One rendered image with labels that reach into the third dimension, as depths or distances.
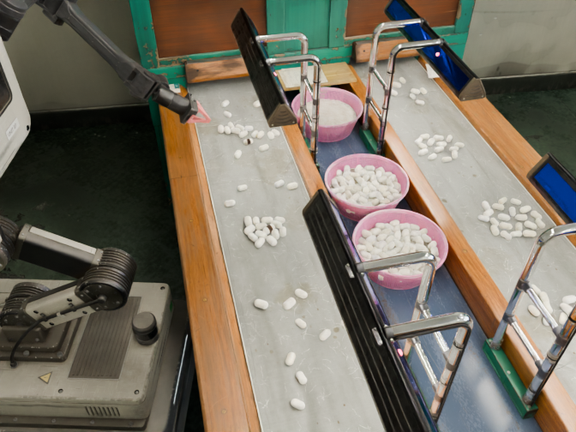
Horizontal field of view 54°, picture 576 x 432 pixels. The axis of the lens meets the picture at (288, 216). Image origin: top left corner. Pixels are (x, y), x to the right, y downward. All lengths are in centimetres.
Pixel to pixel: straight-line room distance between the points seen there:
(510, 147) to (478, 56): 171
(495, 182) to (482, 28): 183
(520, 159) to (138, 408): 143
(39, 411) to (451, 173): 145
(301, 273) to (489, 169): 78
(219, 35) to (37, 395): 139
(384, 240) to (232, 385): 64
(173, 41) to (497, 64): 221
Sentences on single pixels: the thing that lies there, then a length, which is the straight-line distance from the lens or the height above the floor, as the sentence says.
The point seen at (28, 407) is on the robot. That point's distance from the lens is 185.
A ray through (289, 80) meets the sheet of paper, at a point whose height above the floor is 78.
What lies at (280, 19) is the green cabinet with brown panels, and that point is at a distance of 228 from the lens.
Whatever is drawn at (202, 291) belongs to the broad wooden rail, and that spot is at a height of 76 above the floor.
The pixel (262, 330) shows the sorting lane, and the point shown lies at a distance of 144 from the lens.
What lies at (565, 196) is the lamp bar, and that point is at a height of 108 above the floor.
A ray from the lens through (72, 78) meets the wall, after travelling 346.
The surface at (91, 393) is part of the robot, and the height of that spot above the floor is 47.
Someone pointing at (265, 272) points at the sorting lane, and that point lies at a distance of 156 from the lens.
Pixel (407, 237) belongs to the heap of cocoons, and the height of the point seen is 74.
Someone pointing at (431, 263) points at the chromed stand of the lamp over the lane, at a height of 110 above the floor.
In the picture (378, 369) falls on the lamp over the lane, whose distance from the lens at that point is 99.
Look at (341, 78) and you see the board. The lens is 231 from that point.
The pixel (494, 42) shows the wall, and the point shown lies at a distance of 373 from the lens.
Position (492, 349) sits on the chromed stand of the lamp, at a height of 71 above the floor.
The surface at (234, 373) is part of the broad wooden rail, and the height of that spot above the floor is 76.
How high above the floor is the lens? 191
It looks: 43 degrees down
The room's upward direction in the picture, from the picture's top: straight up
